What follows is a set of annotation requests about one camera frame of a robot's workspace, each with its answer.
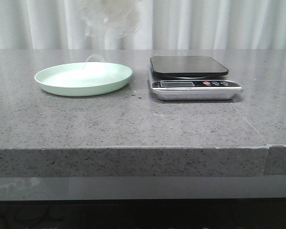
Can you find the white pleated curtain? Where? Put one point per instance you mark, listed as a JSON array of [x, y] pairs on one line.
[[163, 25]]

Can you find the white vermicelli noodle bundle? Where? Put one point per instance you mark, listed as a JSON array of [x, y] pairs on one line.
[[107, 20]]

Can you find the black silver kitchen scale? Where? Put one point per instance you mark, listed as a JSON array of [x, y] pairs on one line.
[[190, 78]]

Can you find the light green round plate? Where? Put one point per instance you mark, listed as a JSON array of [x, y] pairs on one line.
[[84, 79]]

